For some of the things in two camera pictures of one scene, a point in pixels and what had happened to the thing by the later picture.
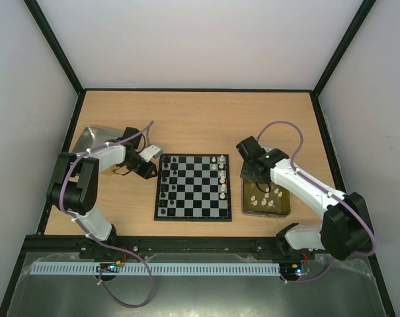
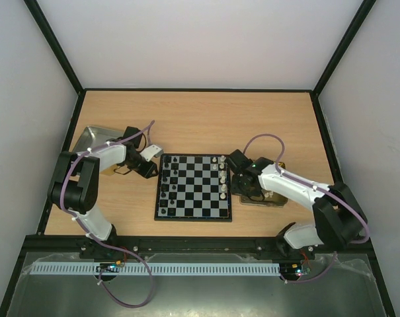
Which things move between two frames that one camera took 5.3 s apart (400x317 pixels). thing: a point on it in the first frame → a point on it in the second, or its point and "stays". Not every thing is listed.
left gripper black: [147, 172] stays
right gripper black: [252, 174] → [236, 160]
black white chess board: [193, 187] stays
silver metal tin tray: [94, 136] stays
